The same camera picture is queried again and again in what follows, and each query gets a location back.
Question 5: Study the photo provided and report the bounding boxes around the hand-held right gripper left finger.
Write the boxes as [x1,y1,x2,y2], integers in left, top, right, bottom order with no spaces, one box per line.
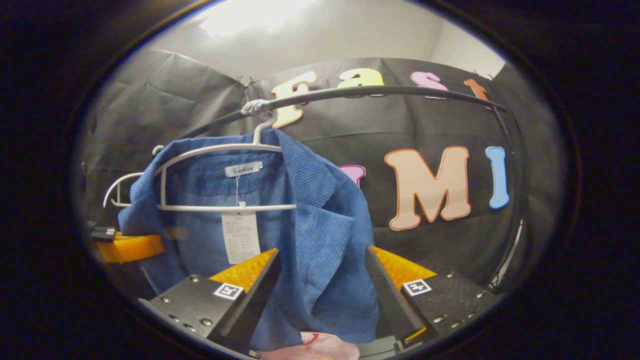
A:
[139,247,282,351]

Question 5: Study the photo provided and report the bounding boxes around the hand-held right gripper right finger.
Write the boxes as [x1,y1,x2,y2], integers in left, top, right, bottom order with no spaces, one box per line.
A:
[365,245,497,350]

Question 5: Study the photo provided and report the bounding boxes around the pink laundry hamper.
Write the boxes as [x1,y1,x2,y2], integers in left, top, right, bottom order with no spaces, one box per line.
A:
[257,331,361,360]

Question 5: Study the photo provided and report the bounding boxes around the blue corduroy jacket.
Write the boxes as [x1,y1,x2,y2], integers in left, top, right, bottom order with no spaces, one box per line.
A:
[117,129,380,352]

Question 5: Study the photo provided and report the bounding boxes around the small white clothes hanger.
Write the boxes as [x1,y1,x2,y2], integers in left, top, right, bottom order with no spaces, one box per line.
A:
[102,145,166,209]

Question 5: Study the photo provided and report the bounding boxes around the large white clothes hanger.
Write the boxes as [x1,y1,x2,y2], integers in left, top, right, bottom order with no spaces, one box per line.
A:
[152,99,299,213]

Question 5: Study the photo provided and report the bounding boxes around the black clothes rack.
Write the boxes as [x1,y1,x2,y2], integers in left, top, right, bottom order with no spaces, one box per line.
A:
[180,85,527,292]

